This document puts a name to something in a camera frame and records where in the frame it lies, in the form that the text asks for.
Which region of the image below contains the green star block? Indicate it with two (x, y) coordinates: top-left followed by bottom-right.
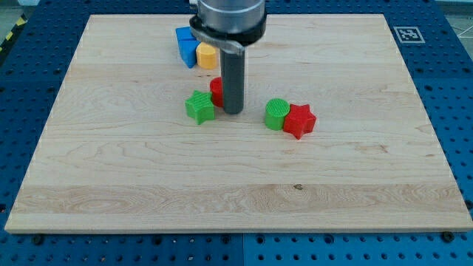
(185, 90), (215, 125)

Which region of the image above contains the blue cube block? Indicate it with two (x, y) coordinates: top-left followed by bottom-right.
(175, 27), (197, 41)

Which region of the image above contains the white fiducial marker tag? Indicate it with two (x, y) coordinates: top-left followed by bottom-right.
(394, 26), (425, 44)

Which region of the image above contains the red cylinder block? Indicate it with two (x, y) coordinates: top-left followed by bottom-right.
(209, 77), (224, 108)

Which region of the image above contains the blue triangular block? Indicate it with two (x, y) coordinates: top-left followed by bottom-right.
(178, 40), (200, 69)

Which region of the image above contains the green cylinder block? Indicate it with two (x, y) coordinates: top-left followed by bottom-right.
(265, 98), (290, 131)

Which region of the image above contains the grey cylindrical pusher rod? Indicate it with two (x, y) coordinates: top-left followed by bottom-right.
(220, 51), (245, 115)

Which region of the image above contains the light wooden board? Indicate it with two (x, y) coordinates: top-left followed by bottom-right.
(5, 14), (472, 234)

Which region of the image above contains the yellow cylinder block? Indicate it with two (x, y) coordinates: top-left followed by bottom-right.
(196, 42), (218, 69)

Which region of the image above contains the red star block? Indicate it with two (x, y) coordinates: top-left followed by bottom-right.
(283, 103), (317, 140)

